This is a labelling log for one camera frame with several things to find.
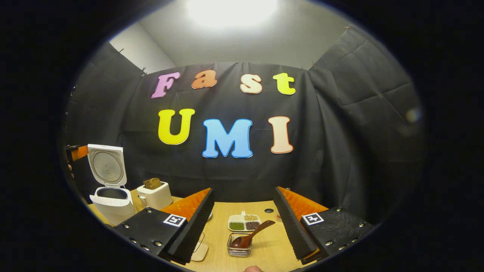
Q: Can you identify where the rectangular ceiling light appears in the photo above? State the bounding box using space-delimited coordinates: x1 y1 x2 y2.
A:
185 0 278 29

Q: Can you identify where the white toaster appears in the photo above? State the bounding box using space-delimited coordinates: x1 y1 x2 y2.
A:
136 181 174 210

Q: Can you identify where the black backdrop cloth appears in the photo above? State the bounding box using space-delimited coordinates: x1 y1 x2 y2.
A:
64 26 424 223

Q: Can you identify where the brown wooden spoon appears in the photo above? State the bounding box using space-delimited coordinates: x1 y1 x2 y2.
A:
231 220 276 249

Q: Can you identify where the white rice cooker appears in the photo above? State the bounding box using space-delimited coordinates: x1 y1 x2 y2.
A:
87 144 137 226

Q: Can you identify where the white divided rice dish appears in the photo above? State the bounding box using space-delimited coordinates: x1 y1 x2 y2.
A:
228 211 262 232

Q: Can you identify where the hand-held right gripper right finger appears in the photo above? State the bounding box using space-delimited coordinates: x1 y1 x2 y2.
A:
273 186 375 265

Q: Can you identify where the small light wooden board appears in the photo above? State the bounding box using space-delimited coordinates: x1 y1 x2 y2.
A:
191 232 209 262

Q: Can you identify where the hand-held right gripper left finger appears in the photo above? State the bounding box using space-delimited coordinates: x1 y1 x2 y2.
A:
113 188 215 265

